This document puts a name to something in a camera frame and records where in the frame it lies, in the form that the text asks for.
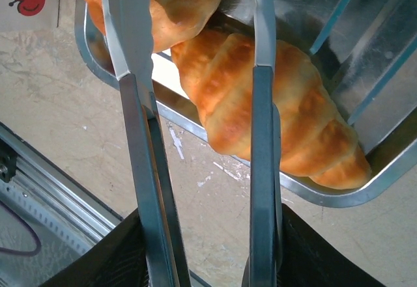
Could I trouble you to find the striped ring doughnut bread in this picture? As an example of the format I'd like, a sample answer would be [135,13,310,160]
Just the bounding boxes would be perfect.
[74,0,229,53]

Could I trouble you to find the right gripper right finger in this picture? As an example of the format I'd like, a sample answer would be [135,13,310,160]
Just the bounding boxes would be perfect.
[278,203,387,287]

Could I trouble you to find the slotted grey cable duct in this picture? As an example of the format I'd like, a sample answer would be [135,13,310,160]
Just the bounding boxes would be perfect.
[0,179,95,255]

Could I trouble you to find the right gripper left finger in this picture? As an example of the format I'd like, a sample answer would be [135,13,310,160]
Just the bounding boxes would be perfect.
[40,208,148,287]

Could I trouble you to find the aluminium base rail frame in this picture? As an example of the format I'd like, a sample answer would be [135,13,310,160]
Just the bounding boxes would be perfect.
[0,122,124,245]

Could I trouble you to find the metal tongs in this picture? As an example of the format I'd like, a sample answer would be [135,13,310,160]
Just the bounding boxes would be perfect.
[100,0,284,287]

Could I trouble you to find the metal baking tray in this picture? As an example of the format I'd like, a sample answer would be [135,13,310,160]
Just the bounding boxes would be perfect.
[74,0,417,209]

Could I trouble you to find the golden croissant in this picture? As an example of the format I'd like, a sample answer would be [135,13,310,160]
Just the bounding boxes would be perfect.
[171,28,372,191]

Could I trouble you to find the grey metal sheet panel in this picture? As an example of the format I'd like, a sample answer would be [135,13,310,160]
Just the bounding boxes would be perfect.
[0,202,92,287]

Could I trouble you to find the red white paper gift bag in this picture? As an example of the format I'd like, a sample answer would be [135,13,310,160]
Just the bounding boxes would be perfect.
[0,0,63,33]

